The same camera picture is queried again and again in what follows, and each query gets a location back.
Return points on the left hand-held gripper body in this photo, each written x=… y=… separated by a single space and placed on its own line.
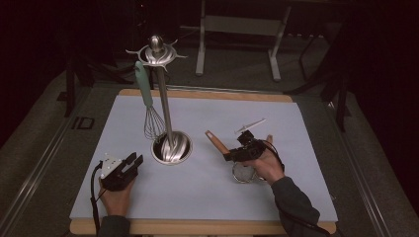
x=113 y=174

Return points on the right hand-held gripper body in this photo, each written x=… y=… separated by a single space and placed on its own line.
x=248 y=149

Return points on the steel utensil stand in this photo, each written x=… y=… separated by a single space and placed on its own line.
x=164 y=108

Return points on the person's right hand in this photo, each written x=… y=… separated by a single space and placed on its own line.
x=268 y=164

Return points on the person's left hand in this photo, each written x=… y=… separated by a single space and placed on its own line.
x=117 y=200

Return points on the white paper table cover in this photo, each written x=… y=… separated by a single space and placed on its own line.
x=204 y=197

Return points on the black metal stand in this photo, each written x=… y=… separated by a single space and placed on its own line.
x=339 y=89
x=74 y=82

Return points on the black rectangular floor bracket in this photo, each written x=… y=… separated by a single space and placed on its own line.
x=83 y=122

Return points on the metal floor rail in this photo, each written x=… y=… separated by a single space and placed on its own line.
x=36 y=171
x=362 y=177

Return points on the grey metal frame stand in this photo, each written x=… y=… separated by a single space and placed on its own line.
x=242 y=26

